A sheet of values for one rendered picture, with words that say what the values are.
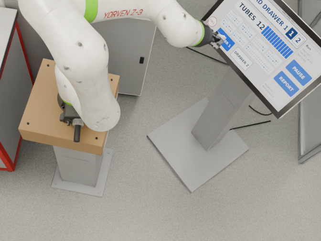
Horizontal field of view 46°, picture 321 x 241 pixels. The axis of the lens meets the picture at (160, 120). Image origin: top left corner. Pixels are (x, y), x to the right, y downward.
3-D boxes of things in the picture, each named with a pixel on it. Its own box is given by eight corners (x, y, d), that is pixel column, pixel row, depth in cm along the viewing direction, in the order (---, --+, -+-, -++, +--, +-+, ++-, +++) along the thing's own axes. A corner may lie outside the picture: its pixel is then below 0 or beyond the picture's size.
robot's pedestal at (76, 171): (101, 197, 218) (105, 151, 151) (50, 187, 216) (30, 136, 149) (113, 150, 232) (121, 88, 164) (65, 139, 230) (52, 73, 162)
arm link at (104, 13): (87, 34, 102) (104, 1, 95) (65, 5, 105) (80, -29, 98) (168, 27, 129) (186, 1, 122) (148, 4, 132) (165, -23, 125)
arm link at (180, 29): (171, 54, 116) (195, 27, 111) (147, 25, 119) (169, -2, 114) (191, 56, 128) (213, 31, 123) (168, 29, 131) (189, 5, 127)
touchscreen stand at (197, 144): (190, 193, 228) (254, 123, 137) (146, 136, 239) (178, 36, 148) (248, 150, 246) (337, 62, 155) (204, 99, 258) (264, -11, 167)
